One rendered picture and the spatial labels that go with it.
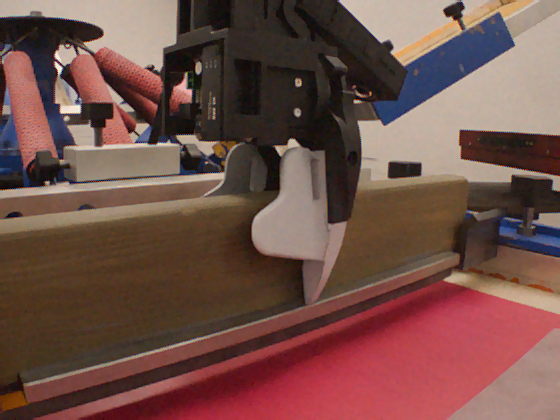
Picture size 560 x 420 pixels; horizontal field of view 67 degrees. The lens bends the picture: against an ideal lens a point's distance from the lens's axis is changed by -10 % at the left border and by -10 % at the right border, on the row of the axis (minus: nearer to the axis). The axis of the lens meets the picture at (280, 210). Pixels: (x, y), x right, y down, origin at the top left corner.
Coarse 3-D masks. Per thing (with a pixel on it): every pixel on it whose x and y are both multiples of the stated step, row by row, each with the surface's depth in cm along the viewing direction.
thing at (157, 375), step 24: (408, 288) 39; (336, 312) 33; (360, 312) 35; (264, 336) 29; (288, 336) 30; (192, 360) 26; (216, 360) 27; (120, 384) 23; (144, 384) 24; (24, 408) 20; (48, 408) 21
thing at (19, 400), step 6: (312, 318) 32; (162, 366) 24; (0, 396) 19; (6, 396) 19; (12, 396) 19; (18, 396) 19; (6, 402) 19; (12, 402) 19; (18, 402) 20; (24, 402) 20; (6, 408) 19; (12, 408) 19
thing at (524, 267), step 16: (496, 256) 45; (512, 256) 43; (528, 256) 42; (544, 256) 41; (480, 272) 46; (496, 272) 45; (512, 272) 43; (528, 272) 42; (544, 272) 41; (544, 288) 41
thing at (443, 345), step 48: (432, 288) 42; (336, 336) 32; (384, 336) 32; (432, 336) 32; (480, 336) 32; (528, 336) 31; (384, 384) 26; (432, 384) 26; (480, 384) 25; (528, 384) 25
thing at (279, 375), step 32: (256, 352) 30; (288, 352) 30; (160, 384) 25; (192, 384) 26; (224, 384) 26; (256, 384) 26; (288, 384) 26; (320, 384) 26; (352, 384) 26; (64, 416) 22; (96, 416) 22; (128, 416) 22; (160, 416) 22; (192, 416) 23; (224, 416) 23; (256, 416) 23; (288, 416) 23; (320, 416) 23; (352, 416) 23; (384, 416) 23; (416, 416) 23
